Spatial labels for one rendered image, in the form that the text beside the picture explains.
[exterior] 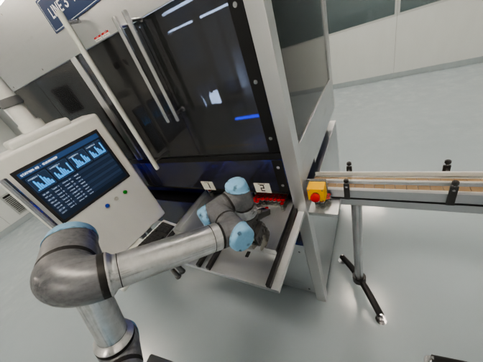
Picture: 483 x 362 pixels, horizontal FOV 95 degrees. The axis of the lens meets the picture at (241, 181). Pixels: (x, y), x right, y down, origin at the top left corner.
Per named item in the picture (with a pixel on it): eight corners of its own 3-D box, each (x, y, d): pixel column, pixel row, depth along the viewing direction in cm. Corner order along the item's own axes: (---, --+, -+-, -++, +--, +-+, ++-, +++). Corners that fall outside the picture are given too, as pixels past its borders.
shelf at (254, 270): (203, 195, 149) (201, 193, 148) (307, 203, 112) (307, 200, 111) (154, 256, 117) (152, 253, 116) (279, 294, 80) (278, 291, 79)
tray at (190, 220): (207, 193, 145) (205, 189, 143) (241, 195, 131) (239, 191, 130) (175, 234, 122) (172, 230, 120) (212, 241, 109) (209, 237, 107)
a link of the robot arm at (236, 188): (218, 184, 75) (238, 172, 78) (228, 207, 81) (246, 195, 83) (228, 193, 69) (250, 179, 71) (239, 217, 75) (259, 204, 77)
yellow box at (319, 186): (312, 190, 104) (310, 178, 100) (328, 191, 101) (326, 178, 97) (308, 201, 99) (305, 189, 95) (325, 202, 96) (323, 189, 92)
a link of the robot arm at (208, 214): (205, 223, 64) (236, 202, 67) (192, 206, 72) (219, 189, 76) (215, 240, 68) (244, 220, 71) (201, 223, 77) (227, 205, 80)
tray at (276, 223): (253, 196, 127) (251, 192, 125) (297, 200, 114) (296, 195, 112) (226, 244, 105) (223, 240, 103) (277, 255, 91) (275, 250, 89)
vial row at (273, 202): (256, 202, 122) (254, 196, 119) (287, 205, 113) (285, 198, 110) (254, 205, 120) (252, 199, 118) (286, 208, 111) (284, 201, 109)
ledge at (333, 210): (314, 195, 115) (314, 192, 114) (341, 197, 109) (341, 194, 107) (308, 215, 106) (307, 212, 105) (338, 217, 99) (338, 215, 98)
